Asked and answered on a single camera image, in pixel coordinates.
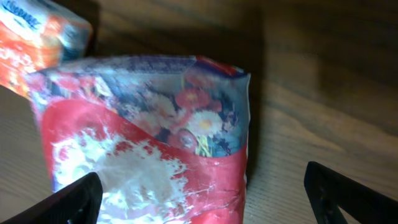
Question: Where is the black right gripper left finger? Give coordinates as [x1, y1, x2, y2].
[2, 172, 103, 224]

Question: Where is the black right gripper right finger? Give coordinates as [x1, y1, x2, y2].
[303, 161, 397, 224]

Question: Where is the red purple snack bag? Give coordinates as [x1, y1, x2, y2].
[25, 56, 251, 223]

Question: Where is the small orange snack box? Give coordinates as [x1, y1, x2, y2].
[1, 0, 93, 97]

